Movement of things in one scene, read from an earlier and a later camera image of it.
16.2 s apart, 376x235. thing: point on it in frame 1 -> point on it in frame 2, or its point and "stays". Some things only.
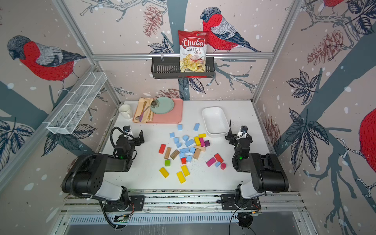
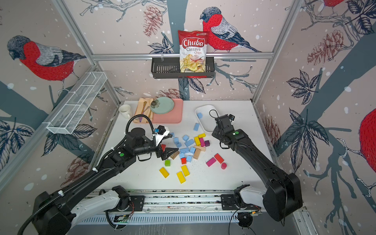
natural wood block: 197,153 stays
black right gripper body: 233,140 -> 216,134
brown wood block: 175,154 stays
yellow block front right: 185,170 stays
